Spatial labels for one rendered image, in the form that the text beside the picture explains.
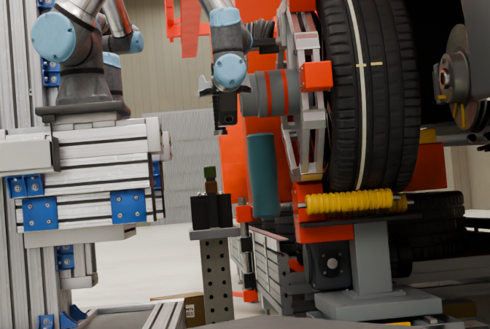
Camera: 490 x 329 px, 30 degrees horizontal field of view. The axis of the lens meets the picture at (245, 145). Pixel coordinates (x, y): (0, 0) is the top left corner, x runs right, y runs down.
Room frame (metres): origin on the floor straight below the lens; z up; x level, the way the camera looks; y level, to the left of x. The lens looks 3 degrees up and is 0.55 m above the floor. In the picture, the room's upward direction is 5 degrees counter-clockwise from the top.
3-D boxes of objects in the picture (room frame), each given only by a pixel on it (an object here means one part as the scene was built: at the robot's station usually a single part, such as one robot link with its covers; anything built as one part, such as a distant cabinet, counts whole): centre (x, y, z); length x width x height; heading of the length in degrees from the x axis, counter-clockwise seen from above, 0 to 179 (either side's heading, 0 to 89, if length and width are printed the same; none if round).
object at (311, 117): (2.73, -0.17, 0.85); 0.54 x 0.07 x 0.54; 4
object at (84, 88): (2.42, 0.42, 0.87); 0.15 x 0.15 x 0.10
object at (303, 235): (2.74, -0.21, 0.48); 0.16 x 0.12 x 0.17; 94
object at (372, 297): (2.75, -0.34, 0.32); 0.40 x 0.30 x 0.28; 4
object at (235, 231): (3.25, 0.14, 0.44); 0.43 x 0.17 x 0.03; 4
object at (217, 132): (2.89, 0.07, 0.83); 0.04 x 0.04 x 0.16
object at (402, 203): (2.75, -0.34, 0.49); 0.29 x 0.06 x 0.06; 94
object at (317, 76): (2.42, -0.20, 0.85); 0.09 x 0.08 x 0.07; 4
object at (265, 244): (4.45, -0.03, 0.28); 2.47 x 0.09 x 0.22; 4
